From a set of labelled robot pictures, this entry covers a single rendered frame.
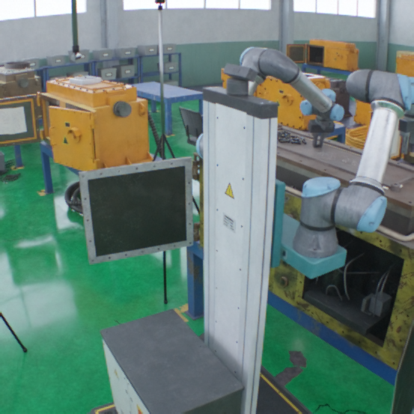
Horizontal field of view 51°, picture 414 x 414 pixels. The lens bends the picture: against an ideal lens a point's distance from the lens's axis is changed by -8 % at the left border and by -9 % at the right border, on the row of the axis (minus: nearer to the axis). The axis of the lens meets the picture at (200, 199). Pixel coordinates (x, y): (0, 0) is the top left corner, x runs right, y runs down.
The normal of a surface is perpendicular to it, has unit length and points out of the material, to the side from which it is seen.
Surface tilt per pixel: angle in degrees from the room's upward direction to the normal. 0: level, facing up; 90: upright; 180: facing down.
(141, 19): 90
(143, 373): 0
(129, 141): 90
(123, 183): 90
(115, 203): 90
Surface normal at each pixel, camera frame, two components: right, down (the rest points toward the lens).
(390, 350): -0.81, 0.23
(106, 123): 0.61, 0.30
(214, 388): -0.01, -0.92
